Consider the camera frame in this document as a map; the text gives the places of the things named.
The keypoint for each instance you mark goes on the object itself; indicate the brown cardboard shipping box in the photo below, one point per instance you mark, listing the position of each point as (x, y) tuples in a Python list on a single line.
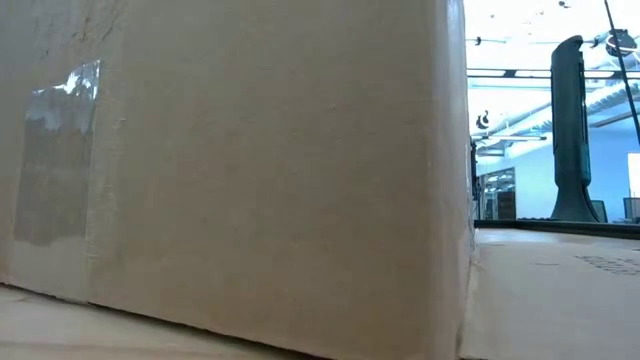
[(250, 175)]

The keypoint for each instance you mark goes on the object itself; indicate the black slanted frame strut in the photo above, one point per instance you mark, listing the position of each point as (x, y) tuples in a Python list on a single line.
[(622, 65)]

